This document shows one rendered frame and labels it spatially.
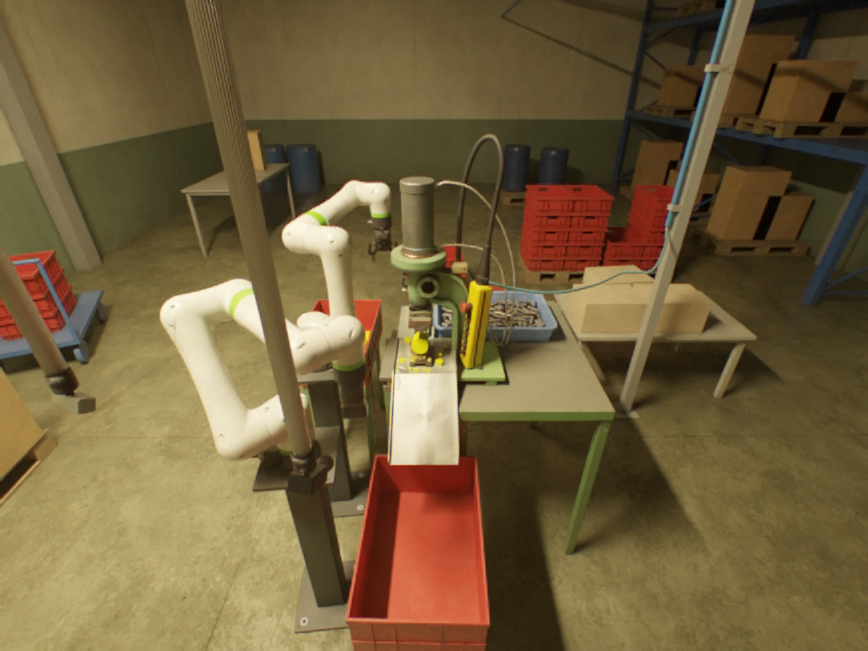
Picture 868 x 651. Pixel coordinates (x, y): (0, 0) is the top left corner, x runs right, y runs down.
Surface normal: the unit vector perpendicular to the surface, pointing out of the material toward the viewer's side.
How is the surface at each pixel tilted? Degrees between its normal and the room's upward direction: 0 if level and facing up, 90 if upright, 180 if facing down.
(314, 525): 90
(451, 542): 0
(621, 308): 90
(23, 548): 0
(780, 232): 90
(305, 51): 90
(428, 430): 30
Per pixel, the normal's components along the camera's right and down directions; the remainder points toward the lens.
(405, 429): 0.00, -0.49
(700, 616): 0.00, -0.86
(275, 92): 0.00, 0.51
